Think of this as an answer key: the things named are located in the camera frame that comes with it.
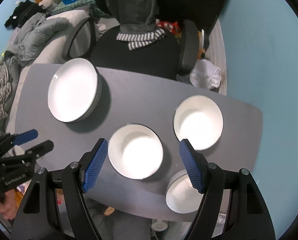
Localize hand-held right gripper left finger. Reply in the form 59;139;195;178
11;138;109;240

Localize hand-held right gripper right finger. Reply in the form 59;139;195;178
179;138;275;240

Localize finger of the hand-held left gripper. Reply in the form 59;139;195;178
13;129;38;146
25;140;55;160

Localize white bowl with wavy pattern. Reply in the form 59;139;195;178
108;124;164;180
164;169;204;214
173;94;224;151

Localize person's left hand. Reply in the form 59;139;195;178
0;191;17;222

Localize black and white striped cloth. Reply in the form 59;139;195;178
0;62;13;120

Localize grey sofa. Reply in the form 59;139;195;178
0;10;92;150

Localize white crumpled bag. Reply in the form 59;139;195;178
190;59;222;90

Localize grey puffer jacket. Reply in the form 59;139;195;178
6;12;72;63

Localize orange plastic bag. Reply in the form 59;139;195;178
197;29;208;59

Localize black office chair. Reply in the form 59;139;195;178
62;0;200;81

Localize black clothes pile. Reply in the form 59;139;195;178
4;0;43;29

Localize red checked bag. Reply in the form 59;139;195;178
156;20;182;34

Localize green checked tablecloth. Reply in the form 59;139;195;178
51;0;109;18

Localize dark grey hoodie striped cuffs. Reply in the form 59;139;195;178
94;0;167;52

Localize black hanging jacket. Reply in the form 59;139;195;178
159;0;237;45

